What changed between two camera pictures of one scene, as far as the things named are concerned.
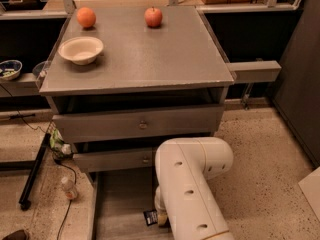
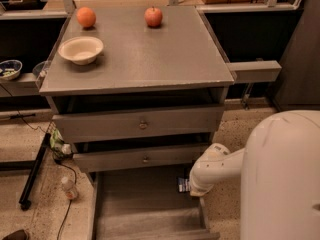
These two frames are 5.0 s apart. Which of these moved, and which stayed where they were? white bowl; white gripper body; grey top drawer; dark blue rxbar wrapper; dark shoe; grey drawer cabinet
Moved: white gripper body; dark blue rxbar wrapper
Stayed: dark shoe; grey drawer cabinet; white bowl; grey top drawer
